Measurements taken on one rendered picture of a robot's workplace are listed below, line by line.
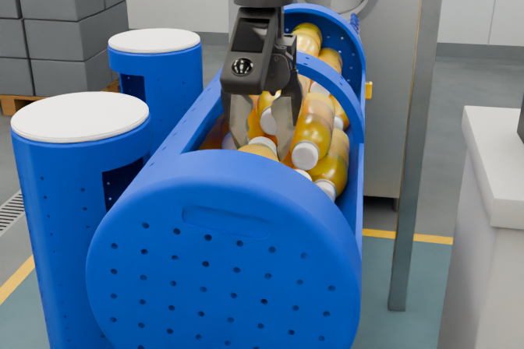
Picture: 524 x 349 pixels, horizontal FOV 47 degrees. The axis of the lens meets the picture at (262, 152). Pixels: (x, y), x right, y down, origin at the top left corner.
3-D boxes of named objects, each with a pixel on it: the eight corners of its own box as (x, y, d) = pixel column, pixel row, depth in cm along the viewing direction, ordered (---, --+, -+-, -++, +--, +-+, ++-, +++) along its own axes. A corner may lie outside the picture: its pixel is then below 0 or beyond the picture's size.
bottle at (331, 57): (323, 83, 139) (317, 111, 122) (304, 60, 137) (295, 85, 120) (348, 65, 136) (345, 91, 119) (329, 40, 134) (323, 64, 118)
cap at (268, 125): (289, 128, 90) (288, 133, 89) (264, 132, 91) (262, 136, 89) (285, 104, 89) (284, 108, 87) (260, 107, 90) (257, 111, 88)
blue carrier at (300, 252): (353, 132, 144) (377, 12, 132) (334, 435, 66) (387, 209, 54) (236, 111, 147) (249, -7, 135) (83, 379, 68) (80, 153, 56)
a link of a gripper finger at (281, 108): (306, 143, 82) (295, 79, 79) (302, 162, 77) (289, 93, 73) (284, 146, 83) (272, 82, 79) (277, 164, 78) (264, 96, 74)
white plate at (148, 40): (151, 24, 204) (151, 28, 204) (88, 41, 183) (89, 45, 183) (217, 35, 190) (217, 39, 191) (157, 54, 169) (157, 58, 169)
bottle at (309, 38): (293, 19, 134) (283, 39, 117) (324, 25, 134) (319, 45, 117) (288, 51, 137) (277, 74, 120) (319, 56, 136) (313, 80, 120)
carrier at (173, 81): (168, 247, 241) (115, 283, 219) (151, 27, 205) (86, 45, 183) (226, 270, 227) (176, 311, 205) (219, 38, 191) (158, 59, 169)
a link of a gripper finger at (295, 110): (308, 121, 76) (296, 53, 73) (306, 125, 75) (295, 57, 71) (271, 125, 77) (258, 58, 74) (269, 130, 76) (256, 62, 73)
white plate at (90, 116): (1, 144, 112) (3, 150, 112) (154, 130, 118) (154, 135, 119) (18, 96, 136) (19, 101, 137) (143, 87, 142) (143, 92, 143)
